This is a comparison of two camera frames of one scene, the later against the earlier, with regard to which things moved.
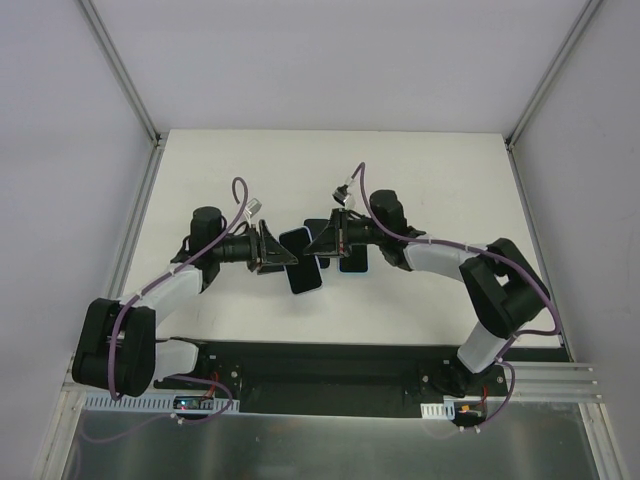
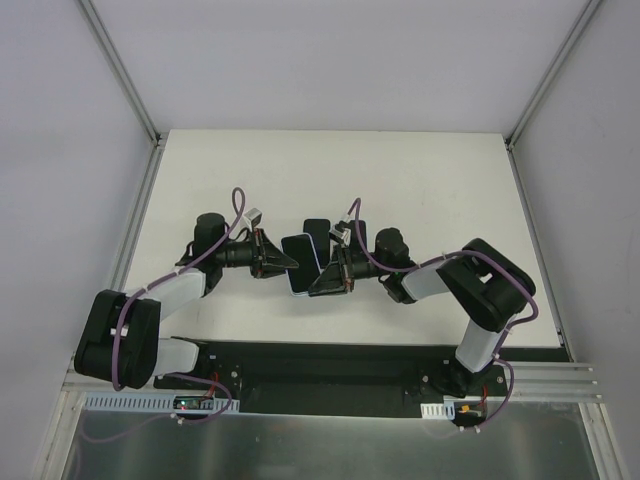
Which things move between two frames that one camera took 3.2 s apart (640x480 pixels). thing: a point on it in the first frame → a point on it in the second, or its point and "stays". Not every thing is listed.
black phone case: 315,226 stays
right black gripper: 341,233 → 345,270
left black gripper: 256,249 stays
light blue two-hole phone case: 304,274 stays
